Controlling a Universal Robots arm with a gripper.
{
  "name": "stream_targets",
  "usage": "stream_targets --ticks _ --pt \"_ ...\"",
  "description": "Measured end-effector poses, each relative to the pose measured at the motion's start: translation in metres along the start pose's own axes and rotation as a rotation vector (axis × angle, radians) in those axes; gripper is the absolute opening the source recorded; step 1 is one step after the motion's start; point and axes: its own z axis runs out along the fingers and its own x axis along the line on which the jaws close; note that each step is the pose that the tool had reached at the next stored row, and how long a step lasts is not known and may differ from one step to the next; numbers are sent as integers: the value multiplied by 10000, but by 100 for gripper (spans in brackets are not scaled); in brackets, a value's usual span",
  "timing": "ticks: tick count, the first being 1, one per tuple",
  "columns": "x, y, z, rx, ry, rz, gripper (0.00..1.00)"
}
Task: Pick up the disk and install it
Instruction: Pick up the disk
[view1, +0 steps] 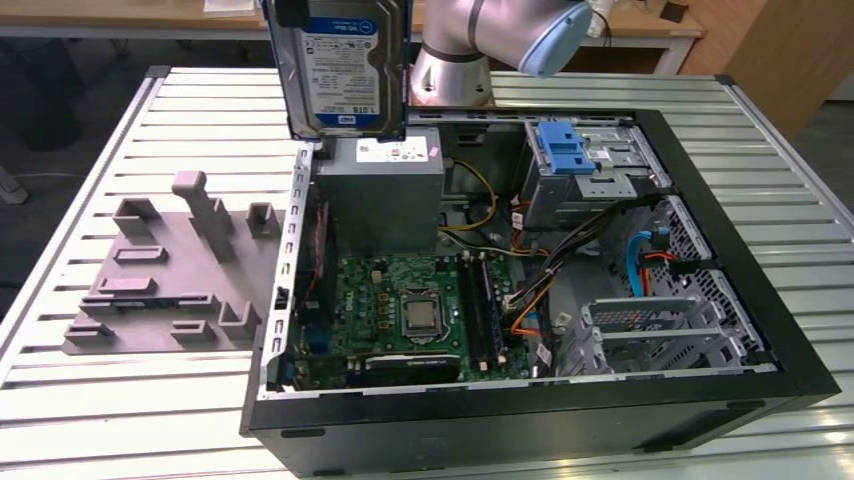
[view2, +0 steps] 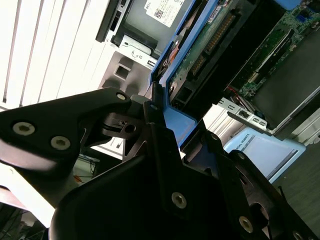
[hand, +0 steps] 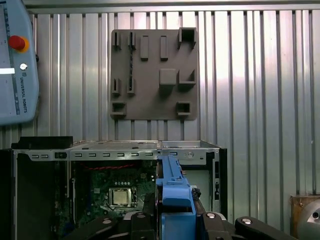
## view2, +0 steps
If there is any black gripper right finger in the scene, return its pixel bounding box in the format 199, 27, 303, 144
198, 121, 311, 240

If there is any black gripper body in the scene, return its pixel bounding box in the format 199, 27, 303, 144
48, 153, 242, 240

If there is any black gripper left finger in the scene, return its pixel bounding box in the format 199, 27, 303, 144
0, 81, 195, 221

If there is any hard disk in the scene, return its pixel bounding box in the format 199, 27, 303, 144
149, 0, 301, 161

